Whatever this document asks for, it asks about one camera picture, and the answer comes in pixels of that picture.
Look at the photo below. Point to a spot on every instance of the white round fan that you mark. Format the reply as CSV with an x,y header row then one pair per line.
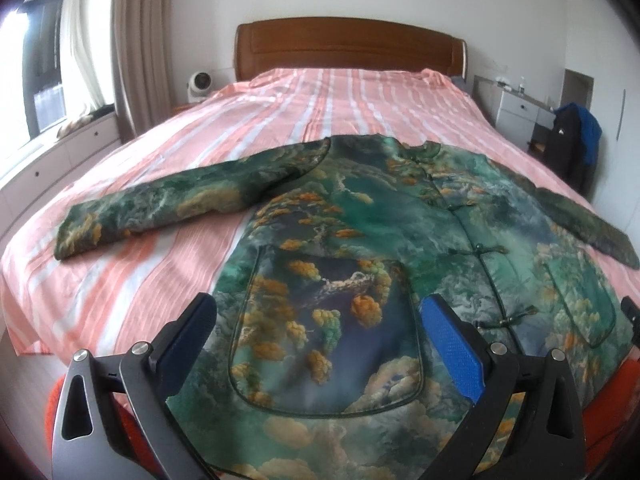
x,y
201,82

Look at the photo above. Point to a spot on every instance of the green printed jacket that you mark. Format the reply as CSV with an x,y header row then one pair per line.
x,y
350,210

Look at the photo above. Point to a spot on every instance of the brown wooden headboard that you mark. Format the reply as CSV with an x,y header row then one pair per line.
x,y
350,45

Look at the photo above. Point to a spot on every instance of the patterned cushion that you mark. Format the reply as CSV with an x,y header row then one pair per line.
x,y
75,125

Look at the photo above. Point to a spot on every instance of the blue garment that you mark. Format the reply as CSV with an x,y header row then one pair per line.
x,y
591,132

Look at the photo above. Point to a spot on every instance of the orange cloth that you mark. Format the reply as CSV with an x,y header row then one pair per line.
x,y
605,400

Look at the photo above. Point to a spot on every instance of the white desk item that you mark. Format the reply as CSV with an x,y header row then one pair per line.
x,y
503,84

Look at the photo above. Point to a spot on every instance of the black jacket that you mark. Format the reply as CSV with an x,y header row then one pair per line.
x,y
565,145

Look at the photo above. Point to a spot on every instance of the white drawer desk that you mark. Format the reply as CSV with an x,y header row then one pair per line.
x,y
515,110

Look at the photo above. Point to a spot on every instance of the window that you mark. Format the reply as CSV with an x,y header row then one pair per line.
x,y
42,60

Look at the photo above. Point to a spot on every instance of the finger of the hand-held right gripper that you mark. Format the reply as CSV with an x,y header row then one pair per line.
x,y
631,317

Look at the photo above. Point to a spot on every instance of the white sheer curtain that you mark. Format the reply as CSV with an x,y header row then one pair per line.
x,y
77,50

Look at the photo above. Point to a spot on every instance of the pink striped bed sheet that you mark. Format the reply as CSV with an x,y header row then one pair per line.
x,y
310,105

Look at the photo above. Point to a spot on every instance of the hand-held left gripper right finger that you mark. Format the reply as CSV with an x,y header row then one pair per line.
x,y
452,346

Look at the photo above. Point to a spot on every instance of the wooden nightstand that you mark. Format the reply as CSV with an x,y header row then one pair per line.
x,y
182,108

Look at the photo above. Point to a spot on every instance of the white window seat cabinet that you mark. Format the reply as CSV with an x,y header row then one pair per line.
x,y
85,141

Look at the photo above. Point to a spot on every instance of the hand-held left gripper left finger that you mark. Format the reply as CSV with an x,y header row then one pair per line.
x,y
187,331

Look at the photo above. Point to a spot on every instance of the brown curtain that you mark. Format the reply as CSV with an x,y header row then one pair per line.
x,y
142,35

